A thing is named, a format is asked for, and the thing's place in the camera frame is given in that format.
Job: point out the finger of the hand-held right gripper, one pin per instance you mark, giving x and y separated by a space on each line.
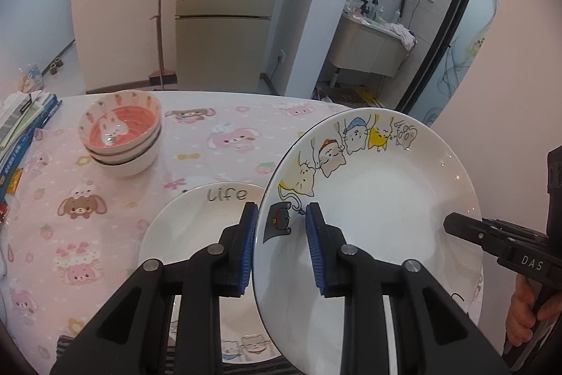
513 231
465 228

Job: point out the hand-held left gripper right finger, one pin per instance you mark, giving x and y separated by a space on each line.
315 252

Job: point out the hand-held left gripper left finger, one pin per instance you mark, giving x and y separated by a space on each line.
249 252

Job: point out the white cat print plate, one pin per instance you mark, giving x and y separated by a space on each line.
395 203

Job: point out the pink rabbit print bowl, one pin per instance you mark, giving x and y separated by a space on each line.
118 124

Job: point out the person's right hand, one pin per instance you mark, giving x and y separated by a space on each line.
518 309

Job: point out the white lettered plate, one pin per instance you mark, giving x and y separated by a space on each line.
189 225

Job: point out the white dark rimmed bowl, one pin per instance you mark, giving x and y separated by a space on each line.
140 165
151 137

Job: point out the pink cartoon print tablecloth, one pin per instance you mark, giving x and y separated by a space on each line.
109 234

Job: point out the patterned floor mat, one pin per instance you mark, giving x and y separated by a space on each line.
351 96

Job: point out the black framed frosted glass door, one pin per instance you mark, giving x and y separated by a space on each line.
465 50

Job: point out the red dustpan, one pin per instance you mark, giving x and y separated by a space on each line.
172 77

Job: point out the beige three-door refrigerator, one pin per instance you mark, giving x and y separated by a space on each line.
224 50

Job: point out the beige vanity sink cabinet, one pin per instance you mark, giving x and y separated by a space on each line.
364 50

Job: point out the white cloth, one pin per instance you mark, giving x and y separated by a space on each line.
401 33

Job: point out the black sink faucet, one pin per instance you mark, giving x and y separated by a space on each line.
369 6

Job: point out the small yellow packet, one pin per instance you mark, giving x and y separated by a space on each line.
14 181

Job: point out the pile of books and boxes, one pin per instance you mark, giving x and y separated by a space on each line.
26 124

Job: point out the pair of slippers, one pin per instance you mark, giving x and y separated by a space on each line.
55 66

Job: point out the blue and white packet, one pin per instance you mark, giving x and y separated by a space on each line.
30 78

